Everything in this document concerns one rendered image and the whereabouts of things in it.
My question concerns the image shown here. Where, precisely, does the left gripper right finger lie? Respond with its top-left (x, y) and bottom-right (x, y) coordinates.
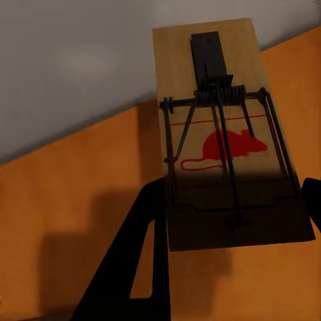
top-left (302, 177), bottom-right (321, 230)

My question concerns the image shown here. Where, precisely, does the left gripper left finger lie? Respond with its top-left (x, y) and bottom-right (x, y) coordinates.
top-left (70, 175), bottom-right (171, 321)

